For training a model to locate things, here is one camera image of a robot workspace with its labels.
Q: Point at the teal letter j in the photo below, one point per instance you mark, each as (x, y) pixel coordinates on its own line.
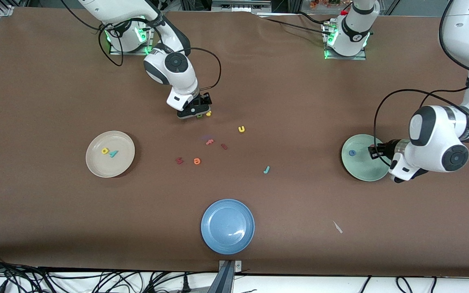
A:
(267, 168)

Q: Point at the teal letter y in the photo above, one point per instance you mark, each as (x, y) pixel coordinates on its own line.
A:
(114, 154)

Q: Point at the white paper scrap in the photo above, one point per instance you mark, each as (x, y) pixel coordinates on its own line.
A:
(337, 227)

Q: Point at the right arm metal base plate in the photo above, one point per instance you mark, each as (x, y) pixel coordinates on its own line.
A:
(128, 53)

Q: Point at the green plate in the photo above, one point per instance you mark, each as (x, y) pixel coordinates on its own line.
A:
(356, 169)

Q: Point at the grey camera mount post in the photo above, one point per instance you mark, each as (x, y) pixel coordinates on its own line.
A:
(226, 280)

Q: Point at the beige brown plate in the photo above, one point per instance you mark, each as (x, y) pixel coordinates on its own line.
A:
(110, 169)

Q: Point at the grey metal frame box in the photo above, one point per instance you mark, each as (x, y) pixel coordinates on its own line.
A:
(238, 6)

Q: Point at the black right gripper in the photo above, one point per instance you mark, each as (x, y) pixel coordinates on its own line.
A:
(203, 99)

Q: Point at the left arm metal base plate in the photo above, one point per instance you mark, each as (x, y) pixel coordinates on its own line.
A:
(346, 57)

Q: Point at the blue plate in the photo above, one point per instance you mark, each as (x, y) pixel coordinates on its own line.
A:
(227, 226)

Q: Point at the dark red letter s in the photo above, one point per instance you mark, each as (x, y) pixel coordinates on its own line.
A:
(179, 160)

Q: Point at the black power plug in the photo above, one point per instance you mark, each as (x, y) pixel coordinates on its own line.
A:
(185, 285)

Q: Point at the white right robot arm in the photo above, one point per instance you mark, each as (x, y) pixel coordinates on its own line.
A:
(175, 69)

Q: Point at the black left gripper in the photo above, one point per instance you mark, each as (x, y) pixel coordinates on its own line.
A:
(382, 150)

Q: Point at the brown table cover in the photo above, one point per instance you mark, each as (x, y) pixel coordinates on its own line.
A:
(259, 81)

